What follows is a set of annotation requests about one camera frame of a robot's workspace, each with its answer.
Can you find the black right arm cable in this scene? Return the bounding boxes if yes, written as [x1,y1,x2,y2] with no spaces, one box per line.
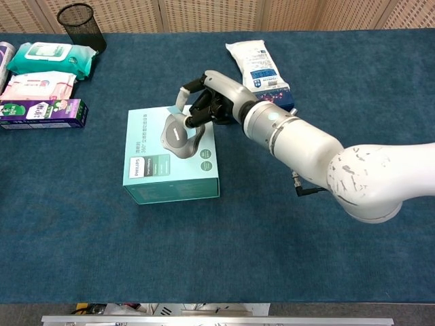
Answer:
[291,170,329,198]

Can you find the beige folding screen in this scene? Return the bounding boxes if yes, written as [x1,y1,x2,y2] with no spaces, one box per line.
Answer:
[0,0,435,34]

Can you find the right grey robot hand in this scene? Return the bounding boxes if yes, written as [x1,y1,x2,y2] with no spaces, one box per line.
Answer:
[175,70,258,127]

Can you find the green wet wipes pack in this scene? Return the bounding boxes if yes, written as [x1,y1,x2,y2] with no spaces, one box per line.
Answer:
[6,41,99,82]

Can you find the white purple tube pack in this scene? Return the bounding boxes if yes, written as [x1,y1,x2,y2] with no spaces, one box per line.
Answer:
[0,41,16,94]

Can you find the teal Philips speaker box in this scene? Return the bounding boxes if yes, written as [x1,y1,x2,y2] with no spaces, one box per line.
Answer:
[122,104,221,206]

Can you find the dark blue printed box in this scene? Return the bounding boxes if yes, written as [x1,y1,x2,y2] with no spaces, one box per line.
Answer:
[254,88,296,111]

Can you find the pink wet wipes pack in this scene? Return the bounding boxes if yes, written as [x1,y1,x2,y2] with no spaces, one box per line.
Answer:
[0,70,77,102]

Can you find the white wipes pack blue print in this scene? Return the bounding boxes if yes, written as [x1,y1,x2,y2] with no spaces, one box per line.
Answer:
[225,39,291,94]

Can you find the purple toothpaste box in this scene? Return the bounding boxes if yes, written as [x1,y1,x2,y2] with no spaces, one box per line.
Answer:
[0,98,90,130]

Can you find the black mesh pen holder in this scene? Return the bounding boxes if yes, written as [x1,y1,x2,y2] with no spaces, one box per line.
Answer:
[56,2,108,55]

